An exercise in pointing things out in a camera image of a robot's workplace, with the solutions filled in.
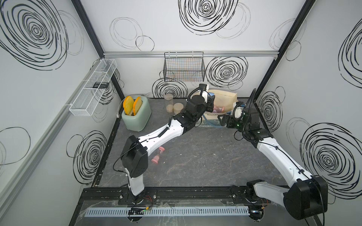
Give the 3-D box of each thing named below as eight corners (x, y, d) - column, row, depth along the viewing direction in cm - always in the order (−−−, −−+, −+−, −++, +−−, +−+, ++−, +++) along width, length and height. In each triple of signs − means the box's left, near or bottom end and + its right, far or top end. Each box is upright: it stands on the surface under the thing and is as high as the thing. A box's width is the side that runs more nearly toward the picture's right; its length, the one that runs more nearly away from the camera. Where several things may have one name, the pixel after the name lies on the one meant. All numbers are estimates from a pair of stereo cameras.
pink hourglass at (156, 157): (152, 162, 88) (151, 160, 85) (160, 147, 94) (160, 145, 91) (157, 164, 87) (156, 162, 84) (165, 149, 93) (164, 147, 91)
